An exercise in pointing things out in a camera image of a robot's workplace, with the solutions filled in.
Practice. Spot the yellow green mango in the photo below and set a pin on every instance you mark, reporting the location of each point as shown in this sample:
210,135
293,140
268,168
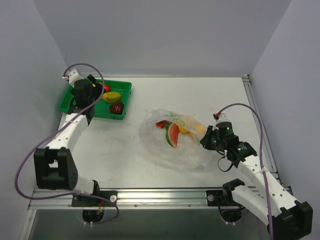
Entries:
111,97

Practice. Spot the yellow lemon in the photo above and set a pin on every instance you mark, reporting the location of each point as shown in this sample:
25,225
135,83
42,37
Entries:
183,130

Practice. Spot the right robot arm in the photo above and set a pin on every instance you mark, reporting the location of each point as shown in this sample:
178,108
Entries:
285,217

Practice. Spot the red cherries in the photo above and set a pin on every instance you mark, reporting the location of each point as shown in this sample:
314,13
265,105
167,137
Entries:
162,124

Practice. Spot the clear plastic bag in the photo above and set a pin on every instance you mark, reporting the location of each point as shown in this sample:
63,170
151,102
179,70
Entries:
188,155

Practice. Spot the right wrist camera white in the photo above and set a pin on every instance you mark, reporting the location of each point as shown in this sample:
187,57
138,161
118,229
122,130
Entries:
220,117

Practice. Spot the aluminium front rail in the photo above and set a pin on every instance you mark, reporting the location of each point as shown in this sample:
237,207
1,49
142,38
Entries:
151,198

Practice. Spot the red orange mango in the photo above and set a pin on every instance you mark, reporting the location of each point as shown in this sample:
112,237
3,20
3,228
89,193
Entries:
107,88

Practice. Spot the watermelon slice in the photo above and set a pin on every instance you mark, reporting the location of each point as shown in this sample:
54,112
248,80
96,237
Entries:
172,134

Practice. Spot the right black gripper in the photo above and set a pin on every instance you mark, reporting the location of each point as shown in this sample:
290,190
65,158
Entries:
206,139

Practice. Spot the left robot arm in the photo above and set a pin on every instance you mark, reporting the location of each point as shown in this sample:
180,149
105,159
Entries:
55,168

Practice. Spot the aluminium rail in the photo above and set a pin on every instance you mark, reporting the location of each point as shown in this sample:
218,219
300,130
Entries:
267,155
151,198

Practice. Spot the aluminium right side rail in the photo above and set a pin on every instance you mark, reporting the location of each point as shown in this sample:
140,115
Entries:
267,155

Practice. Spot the dark red apple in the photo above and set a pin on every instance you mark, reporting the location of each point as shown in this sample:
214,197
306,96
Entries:
116,108

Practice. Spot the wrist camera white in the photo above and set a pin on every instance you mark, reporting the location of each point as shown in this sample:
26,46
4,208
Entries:
220,117
73,76

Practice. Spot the orange fruit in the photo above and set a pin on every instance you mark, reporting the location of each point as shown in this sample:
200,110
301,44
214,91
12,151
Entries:
200,128

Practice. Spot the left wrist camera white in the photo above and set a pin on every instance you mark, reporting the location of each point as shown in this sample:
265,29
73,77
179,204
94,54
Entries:
73,76

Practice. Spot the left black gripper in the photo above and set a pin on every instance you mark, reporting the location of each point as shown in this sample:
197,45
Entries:
93,81

